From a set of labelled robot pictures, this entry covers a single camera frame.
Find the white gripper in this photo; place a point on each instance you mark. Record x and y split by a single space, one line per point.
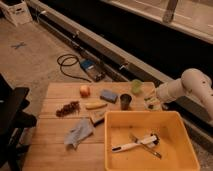
153 96

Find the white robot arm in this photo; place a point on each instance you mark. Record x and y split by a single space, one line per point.
192 82

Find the green plastic cup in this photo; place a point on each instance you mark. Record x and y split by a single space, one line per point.
136 86

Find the dark metal cup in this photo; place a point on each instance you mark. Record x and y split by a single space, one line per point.
125 100

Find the blue sponge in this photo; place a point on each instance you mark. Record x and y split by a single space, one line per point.
108 96

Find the metal fork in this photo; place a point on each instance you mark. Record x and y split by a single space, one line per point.
150 150

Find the wooden brush block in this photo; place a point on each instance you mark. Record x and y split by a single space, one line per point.
97 117

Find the yellow plastic bin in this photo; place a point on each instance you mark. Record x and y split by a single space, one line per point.
174 143

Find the yellow banana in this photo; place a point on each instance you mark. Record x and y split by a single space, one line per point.
95 105

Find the red apple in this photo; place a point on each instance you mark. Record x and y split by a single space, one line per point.
84 91

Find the blue power box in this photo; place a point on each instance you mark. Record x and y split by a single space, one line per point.
92 70

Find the grey cloth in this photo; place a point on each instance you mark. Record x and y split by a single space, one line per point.
79 132

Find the brown grape bunch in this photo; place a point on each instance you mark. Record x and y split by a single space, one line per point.
72 107

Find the black stand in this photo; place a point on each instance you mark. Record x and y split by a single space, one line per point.
13 120

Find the white cardboard box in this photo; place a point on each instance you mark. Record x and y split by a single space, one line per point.
17 14

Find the white handled peeler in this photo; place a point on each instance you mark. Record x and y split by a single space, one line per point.
149 140

